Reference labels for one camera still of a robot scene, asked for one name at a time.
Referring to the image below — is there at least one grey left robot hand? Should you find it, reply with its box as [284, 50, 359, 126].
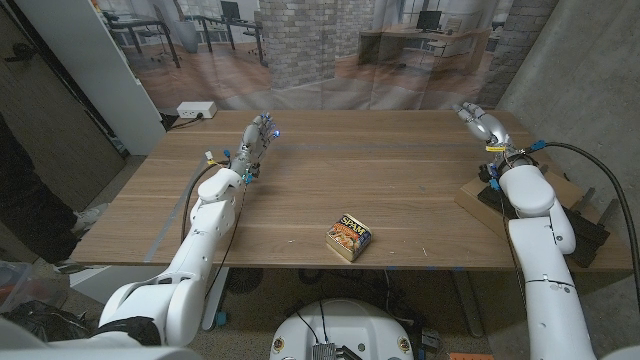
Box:
[229, 112, 280, 181]

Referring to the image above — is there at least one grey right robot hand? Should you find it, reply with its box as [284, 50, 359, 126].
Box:
[452, 102, 516, 164]

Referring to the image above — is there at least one black router with antennas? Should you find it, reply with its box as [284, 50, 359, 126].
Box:
[477, 172, 621, 269]

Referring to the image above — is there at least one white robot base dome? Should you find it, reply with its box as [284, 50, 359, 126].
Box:
[268, 298, 415, 360]

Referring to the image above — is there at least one spam can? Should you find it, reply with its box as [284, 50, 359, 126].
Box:
[325, 213, 373, 263]

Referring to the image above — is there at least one white power strip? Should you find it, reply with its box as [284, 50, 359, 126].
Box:
[176, 101, 218, 120]

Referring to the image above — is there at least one white table leg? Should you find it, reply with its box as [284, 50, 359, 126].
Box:
[201, 267, 230, 332]

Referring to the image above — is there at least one white panel board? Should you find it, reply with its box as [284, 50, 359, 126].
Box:
[14, 0, 167, 156]

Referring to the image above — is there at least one grey table leg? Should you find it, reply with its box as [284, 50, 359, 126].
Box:
[452, 269, 485, 339]

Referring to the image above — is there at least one dark wooden door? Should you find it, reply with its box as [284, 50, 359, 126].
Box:
[0, 0, 126, 211]

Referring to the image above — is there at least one person in dark trousers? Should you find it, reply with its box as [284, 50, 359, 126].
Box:
[0, 114, 109, 266]

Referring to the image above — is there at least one white robot torso edge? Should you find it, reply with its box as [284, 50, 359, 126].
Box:
[0, 347, 201, 360]

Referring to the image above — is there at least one clear plastic bin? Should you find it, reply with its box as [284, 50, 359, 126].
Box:
[0, 259, 69, 314]

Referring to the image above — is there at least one black plastic bag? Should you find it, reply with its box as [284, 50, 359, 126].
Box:
[0, 299, 101, 344]

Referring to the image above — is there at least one black power strip cord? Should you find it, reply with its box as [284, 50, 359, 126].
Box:
[160, 113, 204, 131]

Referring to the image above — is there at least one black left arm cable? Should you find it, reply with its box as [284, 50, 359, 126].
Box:
[180, 159, 231, 244]

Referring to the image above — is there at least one black door handle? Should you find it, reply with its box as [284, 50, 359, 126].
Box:
[4, 42, 39, 64]

